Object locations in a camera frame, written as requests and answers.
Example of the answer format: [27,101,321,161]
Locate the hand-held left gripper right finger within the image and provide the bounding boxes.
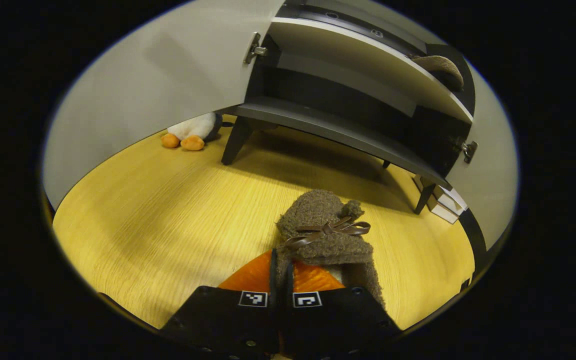
[280,262,403,360]

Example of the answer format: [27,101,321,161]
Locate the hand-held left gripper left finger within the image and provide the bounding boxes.
[160,250,280,360]

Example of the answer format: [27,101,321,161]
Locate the brown fuzzy shoe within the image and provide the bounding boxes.
[274,189,386,308]
[410,55,465,92]

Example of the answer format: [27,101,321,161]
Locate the grey cabinet door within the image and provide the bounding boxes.
[42,0,286,211]
[445,65,519,273]

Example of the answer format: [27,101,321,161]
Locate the grey shoe cabinet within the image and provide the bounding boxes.
[220,0,479,216]

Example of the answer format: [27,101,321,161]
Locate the white plush toy orange feet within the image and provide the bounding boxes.
[160,112,224,152]

